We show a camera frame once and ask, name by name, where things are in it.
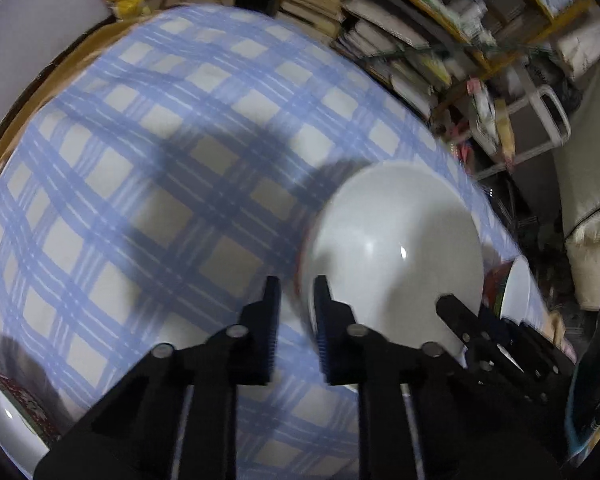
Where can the wooden bed frame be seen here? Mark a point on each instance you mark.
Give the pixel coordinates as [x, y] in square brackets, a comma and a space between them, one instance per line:
[45, 75]

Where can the row of white bottles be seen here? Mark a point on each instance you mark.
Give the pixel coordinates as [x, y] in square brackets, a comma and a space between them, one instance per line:
[472, 5]

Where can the small red patterned bowl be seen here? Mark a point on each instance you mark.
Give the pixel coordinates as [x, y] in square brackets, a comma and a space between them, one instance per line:
[5, 440]
[517, 285]

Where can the yellow wooden shelf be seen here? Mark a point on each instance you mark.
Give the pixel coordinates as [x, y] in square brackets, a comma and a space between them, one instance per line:
[555, 25]

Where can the pile of flat books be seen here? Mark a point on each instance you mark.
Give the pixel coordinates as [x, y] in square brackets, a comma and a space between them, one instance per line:
[380, 40]

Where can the large plain white bowl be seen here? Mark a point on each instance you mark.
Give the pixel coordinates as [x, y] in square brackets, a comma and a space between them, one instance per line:
[395, 220]

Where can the blue plaid bed sheet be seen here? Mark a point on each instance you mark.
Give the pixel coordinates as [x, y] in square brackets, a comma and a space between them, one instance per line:
[130, 160]

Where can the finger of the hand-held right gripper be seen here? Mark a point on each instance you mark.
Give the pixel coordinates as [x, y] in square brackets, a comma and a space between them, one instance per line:
[457, 317]

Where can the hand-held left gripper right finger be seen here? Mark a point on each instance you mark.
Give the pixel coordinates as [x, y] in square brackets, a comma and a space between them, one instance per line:
[323, 340]

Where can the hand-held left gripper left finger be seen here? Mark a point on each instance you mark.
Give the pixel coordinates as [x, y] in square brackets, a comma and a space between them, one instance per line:
[270, 340]

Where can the white utility cart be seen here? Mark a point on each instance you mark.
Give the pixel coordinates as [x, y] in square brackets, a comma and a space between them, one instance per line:
[555, 110]

